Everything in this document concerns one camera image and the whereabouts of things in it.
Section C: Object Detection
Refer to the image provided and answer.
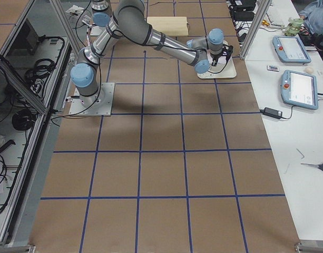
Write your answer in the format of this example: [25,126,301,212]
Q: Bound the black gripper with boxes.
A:
[210,44,233,66]

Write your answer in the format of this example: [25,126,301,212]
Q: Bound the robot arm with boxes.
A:
[70,1,233,98]
[91,0,111,12]

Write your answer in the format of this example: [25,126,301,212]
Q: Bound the cream bear tray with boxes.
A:
[197,39,237,79]

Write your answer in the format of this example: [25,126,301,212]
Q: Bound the small white card box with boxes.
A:
[267,65,279,72]

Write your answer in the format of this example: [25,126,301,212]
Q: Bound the bamboo cutting board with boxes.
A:
[147,16,189,37]

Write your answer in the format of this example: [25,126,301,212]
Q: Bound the black power adapter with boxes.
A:
[260,107,282,119]

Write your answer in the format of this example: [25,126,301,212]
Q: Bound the upper blue teach pendant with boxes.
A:
[272,36,311,64]

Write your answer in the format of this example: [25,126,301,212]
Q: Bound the blue teach pendant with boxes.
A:
[272,36,311,64]
[280,70,318,110]

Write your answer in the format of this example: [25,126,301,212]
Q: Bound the green white tape stack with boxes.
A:
[284,17,304,36]

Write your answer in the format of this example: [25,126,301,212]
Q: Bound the lower blue teach pendant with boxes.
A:
[280,70,318,110]

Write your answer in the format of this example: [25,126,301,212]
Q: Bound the beige egg shaped object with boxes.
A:
[304,66,314,74]

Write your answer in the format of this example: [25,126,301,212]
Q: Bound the black scissors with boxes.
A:
[301,163,323,172]

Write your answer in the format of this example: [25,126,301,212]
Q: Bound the aluminium frame post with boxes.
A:
[239,0,272,60]

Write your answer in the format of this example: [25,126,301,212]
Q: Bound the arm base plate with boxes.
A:
[68,82,115,116]
[90,26,106,37]

